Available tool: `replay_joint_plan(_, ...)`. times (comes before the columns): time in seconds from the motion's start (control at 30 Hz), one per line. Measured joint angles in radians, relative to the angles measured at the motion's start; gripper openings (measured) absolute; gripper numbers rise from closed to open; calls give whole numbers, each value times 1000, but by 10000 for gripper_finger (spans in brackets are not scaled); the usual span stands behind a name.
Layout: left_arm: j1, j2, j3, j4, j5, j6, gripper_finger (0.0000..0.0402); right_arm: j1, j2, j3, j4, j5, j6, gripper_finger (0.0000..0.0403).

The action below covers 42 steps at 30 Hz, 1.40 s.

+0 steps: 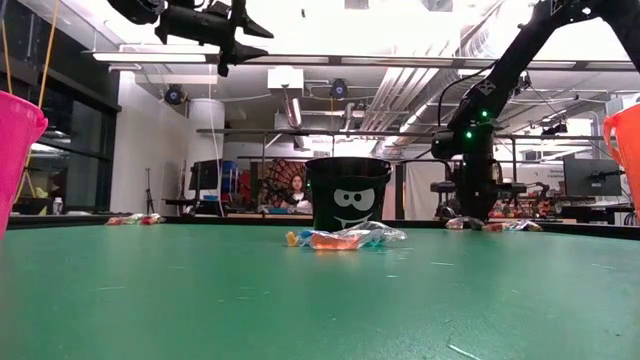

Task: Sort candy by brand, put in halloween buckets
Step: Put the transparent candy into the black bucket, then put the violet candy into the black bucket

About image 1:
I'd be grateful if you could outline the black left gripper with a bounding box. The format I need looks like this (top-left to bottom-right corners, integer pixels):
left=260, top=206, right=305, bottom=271
left=153, top=0, right=275, bottom=79

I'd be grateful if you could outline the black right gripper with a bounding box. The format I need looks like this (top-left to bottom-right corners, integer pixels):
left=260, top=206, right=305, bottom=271
left=428, top=156, right=528, bottom=231

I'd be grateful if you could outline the clear blue yellow candy bag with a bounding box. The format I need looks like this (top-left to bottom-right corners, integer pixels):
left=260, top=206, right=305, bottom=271
left=501, top=218, right=544, bottom=233

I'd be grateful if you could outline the black halloween face bucket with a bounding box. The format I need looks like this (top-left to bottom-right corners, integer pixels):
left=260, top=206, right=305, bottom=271
left=304, top=156, right=394, bottom=234

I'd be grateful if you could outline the orange halloween bucket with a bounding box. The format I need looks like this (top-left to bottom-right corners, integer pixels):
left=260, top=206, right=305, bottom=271
left=602, top=103, right=640, bottom=222

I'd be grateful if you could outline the pink halloween bucket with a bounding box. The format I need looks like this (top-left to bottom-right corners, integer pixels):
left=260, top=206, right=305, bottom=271
left=0, top=90, right=50, bottom=241

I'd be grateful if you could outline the white ceiling box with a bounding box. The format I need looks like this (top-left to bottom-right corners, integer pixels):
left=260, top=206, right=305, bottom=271
left=266, top=66, right=305, bottom=91

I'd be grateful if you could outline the white curtain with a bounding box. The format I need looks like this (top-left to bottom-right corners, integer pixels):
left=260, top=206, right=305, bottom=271
left=403, top=161, right=450, bottom=221

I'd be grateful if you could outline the black monitor back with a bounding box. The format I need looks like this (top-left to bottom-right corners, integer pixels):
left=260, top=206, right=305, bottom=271
left=563, top=158, right=623, bottom=198

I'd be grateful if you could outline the white column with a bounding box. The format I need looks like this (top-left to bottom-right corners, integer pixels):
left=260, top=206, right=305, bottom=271
left=185, top=97, right=227, bottom=217

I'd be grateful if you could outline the blue storage bin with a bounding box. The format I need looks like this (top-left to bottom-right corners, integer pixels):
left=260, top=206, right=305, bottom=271
left=221, top=159, right=239, bottom=195

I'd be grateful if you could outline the red mandala tapestry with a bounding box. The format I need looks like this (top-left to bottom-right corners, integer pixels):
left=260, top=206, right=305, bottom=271
left=258, top=159, right=309, bottom=207

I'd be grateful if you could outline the black background monitor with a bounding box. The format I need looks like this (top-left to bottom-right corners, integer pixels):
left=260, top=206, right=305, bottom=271
left=188, top=159, right=222, bottom=192

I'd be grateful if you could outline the person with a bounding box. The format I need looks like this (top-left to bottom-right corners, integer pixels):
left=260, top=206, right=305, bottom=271
left=285, top=173, right=314, bottom=215

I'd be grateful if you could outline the black tripod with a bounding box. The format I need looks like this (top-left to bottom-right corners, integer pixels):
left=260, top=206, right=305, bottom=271
left=144, top=167, right=156, bottom=215

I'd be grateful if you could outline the yellow pole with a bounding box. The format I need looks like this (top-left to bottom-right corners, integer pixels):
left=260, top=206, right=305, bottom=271
left=37, top=0, right=60, bottom=109

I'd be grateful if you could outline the round black ceiling camera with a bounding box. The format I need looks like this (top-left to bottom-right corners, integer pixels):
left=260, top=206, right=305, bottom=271
left=164, top=84, right=187, bottom=107
left=329, top=78, right=350, bottom=100

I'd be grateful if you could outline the black table edge frame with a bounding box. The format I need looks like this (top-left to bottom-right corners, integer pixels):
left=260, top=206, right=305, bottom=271
left=8, top=213, right=640, bottom=241

